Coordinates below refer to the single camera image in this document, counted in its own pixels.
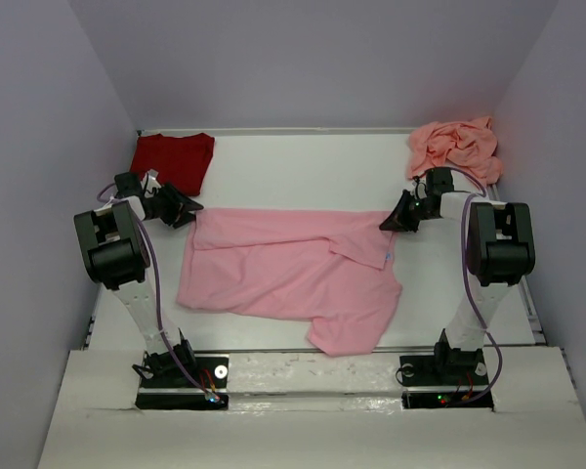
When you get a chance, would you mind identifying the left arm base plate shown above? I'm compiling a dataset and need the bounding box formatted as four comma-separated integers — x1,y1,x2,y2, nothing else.
133,354,230,411

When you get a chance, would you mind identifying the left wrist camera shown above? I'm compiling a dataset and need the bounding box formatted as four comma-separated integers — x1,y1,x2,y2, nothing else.
142,170,160,191

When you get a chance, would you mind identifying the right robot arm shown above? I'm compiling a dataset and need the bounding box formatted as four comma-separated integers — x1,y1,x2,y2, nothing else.
379,166,536,387

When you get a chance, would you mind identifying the pink t-shirt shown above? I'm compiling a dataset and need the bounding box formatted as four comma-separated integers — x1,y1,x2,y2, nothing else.
177,208,402,357

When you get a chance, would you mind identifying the red folded t-shirt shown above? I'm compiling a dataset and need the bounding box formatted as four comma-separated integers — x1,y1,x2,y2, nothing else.
130,133,215,197

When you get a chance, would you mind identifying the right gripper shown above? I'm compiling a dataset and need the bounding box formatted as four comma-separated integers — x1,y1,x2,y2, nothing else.
379,190,437,234

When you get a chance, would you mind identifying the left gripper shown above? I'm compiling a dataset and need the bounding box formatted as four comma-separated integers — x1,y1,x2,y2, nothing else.
147,181,202,229

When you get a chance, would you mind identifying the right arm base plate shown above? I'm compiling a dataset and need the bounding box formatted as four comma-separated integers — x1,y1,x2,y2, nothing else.
395,350,494,410

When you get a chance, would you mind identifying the salmon crumpled t-shirt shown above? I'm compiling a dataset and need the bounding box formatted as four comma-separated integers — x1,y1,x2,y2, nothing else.
406,116,503,186

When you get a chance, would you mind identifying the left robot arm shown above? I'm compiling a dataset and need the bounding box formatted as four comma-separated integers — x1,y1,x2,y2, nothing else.
73,172,205,391

